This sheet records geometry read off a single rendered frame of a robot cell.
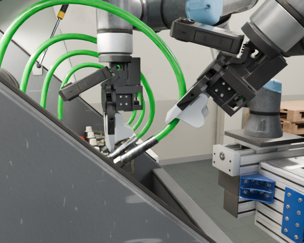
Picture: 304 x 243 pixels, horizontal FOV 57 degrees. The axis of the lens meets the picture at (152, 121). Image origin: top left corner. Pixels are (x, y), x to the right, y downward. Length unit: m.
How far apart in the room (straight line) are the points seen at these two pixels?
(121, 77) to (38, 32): 0.43
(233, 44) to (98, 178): 0.28
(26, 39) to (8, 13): 0.09
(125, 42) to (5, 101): 0.36
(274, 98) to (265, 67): 0.73
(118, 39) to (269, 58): 0.29
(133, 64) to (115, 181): 0.36
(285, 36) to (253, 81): 0.08
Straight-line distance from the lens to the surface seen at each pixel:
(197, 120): 0.49
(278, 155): 1.24
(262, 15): 0.44
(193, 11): 0.60
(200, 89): 0.44
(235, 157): 1.10
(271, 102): 1.18
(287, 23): 0.43
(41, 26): 0.98
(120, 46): 0.59
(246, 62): 0.46
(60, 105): 0.85
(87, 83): 0.59
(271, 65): 0.46
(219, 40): 0.45
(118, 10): 0.53
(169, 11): 0.62
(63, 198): 0.29
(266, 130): 1.18
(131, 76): 0.61
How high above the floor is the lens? 1.30
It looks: 10 degrees down
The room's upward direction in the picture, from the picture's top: straight up
